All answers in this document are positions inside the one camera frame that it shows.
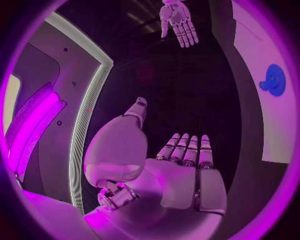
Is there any blue gear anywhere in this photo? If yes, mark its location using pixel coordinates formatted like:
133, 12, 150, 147
258, 63, 287, 98

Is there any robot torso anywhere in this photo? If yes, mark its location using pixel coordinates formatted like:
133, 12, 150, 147
3, 11, 115, 216

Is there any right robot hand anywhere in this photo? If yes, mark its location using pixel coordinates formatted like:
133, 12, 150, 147
158, 0, 200, 49

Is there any white task board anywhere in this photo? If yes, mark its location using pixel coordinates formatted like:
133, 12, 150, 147
230, 0, 295, 164

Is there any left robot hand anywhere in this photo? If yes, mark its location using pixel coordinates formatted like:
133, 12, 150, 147
82, 96, 229, 240

